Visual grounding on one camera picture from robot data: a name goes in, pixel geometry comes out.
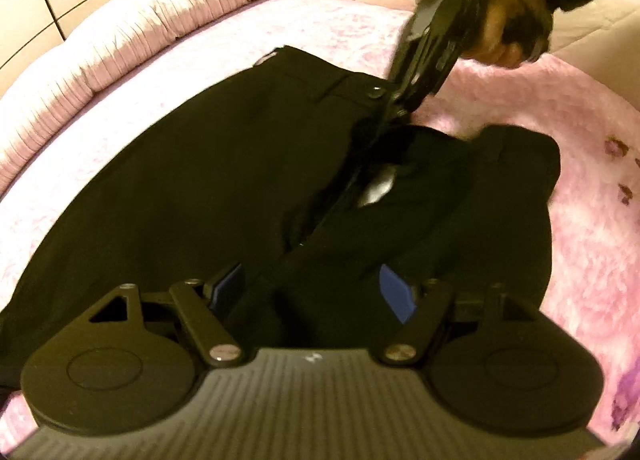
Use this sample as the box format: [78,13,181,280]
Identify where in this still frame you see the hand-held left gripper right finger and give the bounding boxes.
[379,264,543,367]

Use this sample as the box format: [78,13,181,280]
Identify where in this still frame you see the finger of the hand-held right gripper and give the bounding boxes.
[367,83,418,133]

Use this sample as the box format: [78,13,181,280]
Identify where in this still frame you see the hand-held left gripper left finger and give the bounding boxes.
[89,263,246,368]

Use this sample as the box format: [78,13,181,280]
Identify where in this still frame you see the black pants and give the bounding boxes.
[0,44,562,381]

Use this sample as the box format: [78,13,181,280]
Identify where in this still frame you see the person's right hand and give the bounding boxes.
[470,0,555,66]

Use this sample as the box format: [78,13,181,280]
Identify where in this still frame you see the pink floral blanket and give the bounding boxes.
[0,0,640,446]

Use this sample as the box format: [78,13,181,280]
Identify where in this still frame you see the white ribbed quilt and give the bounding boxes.
[0,0,286,196]

